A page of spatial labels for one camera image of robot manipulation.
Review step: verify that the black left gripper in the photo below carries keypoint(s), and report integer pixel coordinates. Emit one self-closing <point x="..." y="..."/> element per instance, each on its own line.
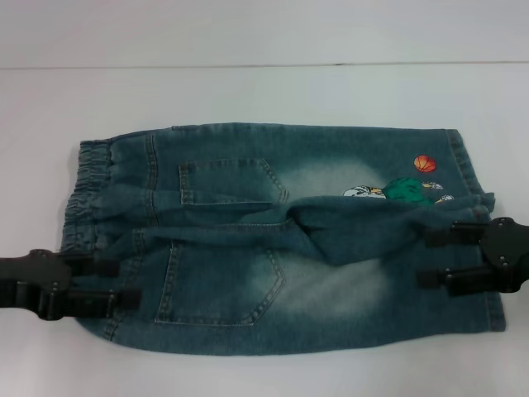
<point x="33" y="281"/>

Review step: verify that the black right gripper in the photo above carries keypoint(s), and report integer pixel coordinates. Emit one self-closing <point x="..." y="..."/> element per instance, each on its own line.
<point x="508" y="256"/>

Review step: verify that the blue denim shorts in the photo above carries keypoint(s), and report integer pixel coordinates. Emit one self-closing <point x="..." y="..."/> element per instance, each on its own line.
<point x="248" y="289"/>

